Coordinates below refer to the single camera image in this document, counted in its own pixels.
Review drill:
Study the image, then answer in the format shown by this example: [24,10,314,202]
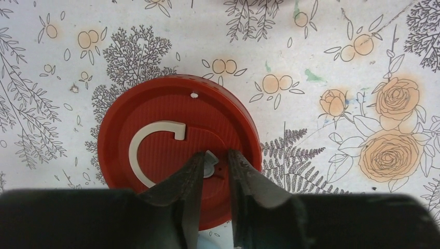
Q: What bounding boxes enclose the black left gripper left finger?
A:
[1,153,204,248]

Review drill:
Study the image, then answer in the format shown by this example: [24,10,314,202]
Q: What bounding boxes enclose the light blue round lid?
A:
[196,230,234,249]

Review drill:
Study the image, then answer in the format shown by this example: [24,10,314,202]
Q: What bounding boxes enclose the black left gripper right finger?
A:
[228,149,439,248]

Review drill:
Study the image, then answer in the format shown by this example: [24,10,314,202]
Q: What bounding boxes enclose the red round lid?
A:
[97,75,262,230]

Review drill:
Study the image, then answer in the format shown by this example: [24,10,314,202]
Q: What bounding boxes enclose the floral patterned tablecloth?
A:
[1,1,439,229]

